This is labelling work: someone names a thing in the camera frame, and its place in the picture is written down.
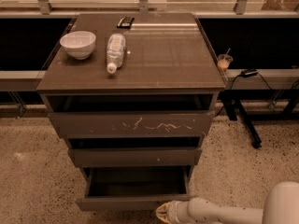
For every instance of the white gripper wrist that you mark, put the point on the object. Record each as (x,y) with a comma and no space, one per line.
(176,209)

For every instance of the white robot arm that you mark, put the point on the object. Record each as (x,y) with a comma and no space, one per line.
(281,207)

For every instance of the top scratched grey drawer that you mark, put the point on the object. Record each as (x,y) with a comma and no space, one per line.
(132,116)

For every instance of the black table leg stand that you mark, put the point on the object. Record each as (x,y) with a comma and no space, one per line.
(230,104)

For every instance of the black power adapter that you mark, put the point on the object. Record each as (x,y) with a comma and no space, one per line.
(249,72)

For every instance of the plastic cup with straw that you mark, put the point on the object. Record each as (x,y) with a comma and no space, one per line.
(224,61)

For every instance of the clear plastic water bottle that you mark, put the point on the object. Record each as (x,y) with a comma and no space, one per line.
(115,52)

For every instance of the white ceramic bowl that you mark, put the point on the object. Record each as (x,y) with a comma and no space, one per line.
(79,45)

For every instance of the black remote control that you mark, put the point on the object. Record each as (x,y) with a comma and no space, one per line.
(125,22)

